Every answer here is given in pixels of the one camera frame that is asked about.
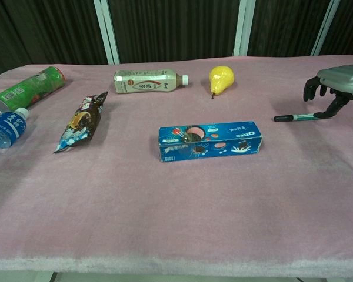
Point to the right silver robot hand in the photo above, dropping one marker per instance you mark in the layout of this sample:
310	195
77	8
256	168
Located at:
341	77

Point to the green black marker pen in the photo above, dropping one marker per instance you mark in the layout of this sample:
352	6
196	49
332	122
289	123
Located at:
294	117

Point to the blue Oreo cookie box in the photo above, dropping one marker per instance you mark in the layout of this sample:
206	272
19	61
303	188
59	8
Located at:
209	140

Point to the dark snack bag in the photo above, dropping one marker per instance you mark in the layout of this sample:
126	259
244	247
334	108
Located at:
82	121

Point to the yellow pear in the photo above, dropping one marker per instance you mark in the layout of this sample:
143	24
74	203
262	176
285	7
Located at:
220	79

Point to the beige milk tea bottle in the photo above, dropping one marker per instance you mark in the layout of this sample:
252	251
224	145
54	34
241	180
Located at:
147	81

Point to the pink tablecloth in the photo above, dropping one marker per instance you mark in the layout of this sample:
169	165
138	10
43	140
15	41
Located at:
176	182

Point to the green chip can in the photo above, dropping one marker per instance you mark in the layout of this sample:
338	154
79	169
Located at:
29	89

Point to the blue label water bottle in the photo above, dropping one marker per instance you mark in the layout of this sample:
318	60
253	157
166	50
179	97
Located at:
6	129

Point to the white partition frame post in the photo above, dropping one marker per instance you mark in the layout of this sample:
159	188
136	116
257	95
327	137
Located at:
242	28
107	29
325	28

